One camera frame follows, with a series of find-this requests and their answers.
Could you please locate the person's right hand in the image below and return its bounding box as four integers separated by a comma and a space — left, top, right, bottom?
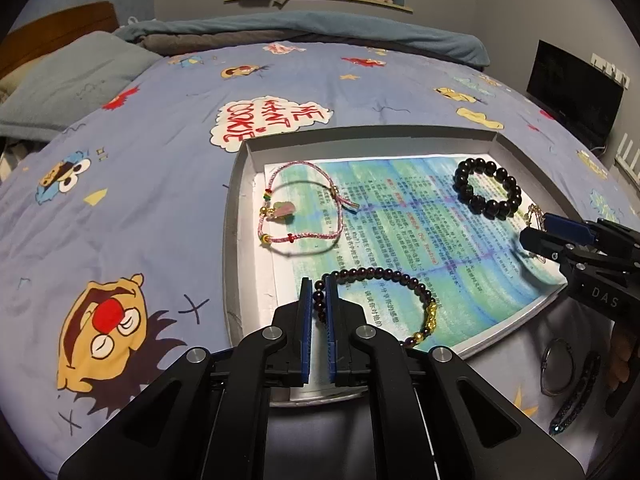
607, 326, 633, 417

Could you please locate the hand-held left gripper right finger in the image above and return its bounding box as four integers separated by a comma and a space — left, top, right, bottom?
325, 276, 584, 480

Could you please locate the blue green printed paper sheet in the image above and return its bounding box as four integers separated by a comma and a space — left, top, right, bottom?
262, 152, 567, 357

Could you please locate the white power strip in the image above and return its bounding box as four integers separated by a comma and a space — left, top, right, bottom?
591, 52, 630, 86

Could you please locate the blue grey rolled duvet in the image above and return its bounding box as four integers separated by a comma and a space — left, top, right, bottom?
112, 18, 492, 69

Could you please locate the beige pillow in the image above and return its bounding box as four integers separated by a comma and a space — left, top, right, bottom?
0, 54, 47, 102

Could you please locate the thin gold chain bracelet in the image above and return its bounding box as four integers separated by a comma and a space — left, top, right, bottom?
524, 204, 548, 261

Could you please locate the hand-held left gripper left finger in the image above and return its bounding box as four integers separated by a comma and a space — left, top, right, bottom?
57, 277, 314, 480

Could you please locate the black flat screen monitor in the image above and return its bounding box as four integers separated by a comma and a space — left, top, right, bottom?
526, 38, 626, 145

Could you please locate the white router with antennas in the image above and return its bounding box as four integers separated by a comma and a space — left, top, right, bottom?
613, 132, 640, 184

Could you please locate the black bead bracelet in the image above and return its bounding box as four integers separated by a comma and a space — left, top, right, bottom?
453, 157, 523, 221

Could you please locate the dark red bead bracelet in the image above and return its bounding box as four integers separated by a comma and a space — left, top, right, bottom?
312, 267, 439, 349

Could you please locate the grey blue pillow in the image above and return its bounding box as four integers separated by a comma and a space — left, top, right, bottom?
0, 30, 162, 142

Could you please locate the shallow grey cardboard tray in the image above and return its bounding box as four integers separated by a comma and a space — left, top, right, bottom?
224, 124, 587, 407

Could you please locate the blue cartoon printed bedsheet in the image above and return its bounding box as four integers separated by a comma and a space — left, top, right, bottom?
0, 39, 640, 480

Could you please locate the black glitter bangle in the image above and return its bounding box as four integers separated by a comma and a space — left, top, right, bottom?
548, 352, 602, 435

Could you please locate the silver metal bangle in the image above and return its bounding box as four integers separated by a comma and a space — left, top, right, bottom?
540, 338, 576, 397

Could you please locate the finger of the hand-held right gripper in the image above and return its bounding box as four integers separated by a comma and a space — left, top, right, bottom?
542, 213, 601, 244
519, 227, 577, 267

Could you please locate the pink cord charm bracelet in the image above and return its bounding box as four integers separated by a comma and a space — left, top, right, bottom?
257, 160, 360, 257

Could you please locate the wooden headboard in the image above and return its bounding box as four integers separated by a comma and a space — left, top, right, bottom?
0, 1, 121, 81

